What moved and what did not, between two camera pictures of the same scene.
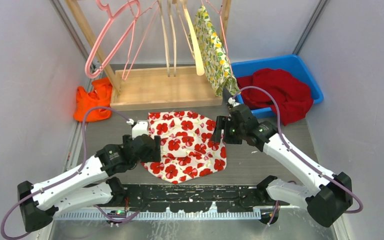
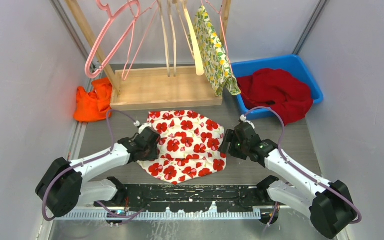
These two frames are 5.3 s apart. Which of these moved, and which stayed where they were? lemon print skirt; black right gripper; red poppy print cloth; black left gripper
Moved: black right gripper
Stayed: black left gripper; lemon print skirt; red poppy print cloth
